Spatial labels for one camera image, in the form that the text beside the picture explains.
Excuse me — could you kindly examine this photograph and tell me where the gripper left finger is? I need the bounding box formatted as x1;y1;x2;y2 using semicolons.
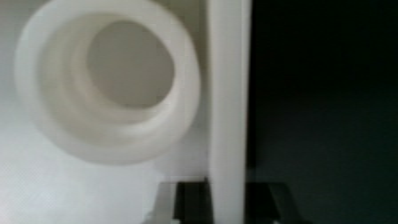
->
154;181;213;224

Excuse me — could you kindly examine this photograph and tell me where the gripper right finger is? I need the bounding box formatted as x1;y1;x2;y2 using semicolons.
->
245;182;309;224

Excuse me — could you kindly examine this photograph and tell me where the white square table top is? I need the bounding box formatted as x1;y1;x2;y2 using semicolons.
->
0;0;252;224

